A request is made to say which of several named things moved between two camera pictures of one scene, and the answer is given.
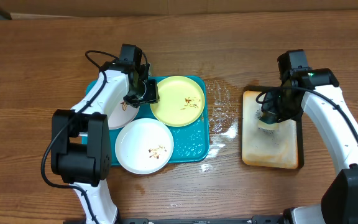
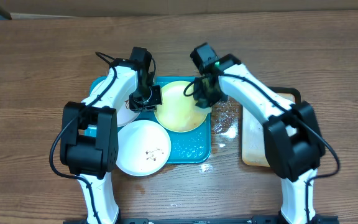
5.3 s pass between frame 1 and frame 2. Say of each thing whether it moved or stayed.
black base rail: stayed
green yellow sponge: moved
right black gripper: moved
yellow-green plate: moved
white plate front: stayed
